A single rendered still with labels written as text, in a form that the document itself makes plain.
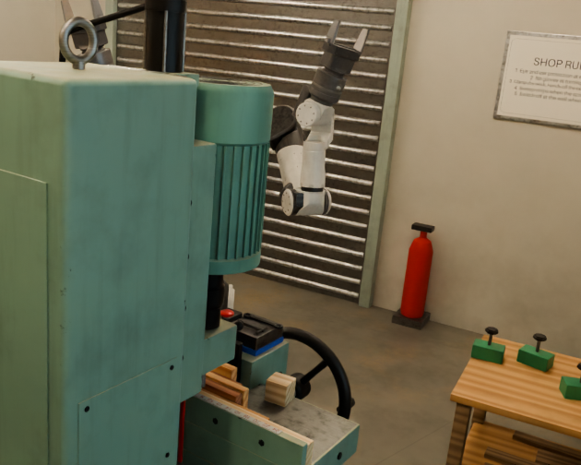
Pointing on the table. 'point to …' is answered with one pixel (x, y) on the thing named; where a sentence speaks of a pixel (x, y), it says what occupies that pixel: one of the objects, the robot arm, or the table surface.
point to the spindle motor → (236, 167)
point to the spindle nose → (216, 288)
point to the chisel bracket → (219, 346)
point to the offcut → (279, 389)
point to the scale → (238, 413)
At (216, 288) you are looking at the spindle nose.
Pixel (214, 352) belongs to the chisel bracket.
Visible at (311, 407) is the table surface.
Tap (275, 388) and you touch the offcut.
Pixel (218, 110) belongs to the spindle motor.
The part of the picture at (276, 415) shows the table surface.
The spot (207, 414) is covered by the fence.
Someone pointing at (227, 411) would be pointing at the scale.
